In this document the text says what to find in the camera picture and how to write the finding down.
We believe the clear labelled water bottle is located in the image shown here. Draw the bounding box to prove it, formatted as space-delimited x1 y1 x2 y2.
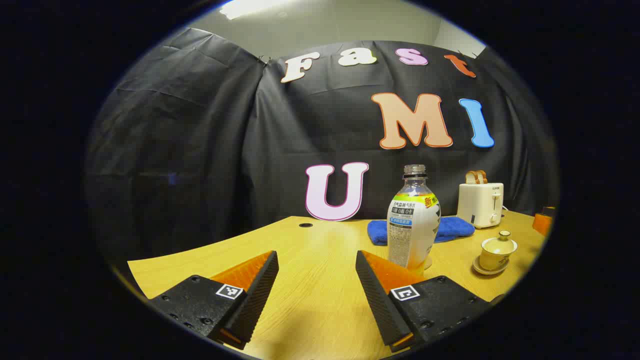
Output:
387 164 441 275

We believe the cream saucer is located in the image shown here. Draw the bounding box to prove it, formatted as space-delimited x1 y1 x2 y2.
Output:
472 257 511 276

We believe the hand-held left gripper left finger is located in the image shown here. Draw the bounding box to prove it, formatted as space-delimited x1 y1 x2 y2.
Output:
148 250 280 351

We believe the blue towel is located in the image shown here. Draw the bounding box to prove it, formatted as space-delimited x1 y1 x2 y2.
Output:
367 216 476 246

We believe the cream teacup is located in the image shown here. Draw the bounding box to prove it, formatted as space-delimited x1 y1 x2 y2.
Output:
479 249 514 272

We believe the cream teacup lid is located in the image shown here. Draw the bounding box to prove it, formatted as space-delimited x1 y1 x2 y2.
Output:
481 230 518 256

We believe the white toaster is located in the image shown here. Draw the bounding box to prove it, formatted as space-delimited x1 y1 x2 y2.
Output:
457 182 505 229

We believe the ceiling light panel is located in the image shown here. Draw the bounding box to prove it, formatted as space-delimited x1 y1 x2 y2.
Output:
219 0 296 21

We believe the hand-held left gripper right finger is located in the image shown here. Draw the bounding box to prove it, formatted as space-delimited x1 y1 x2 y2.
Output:
355 250 493 353

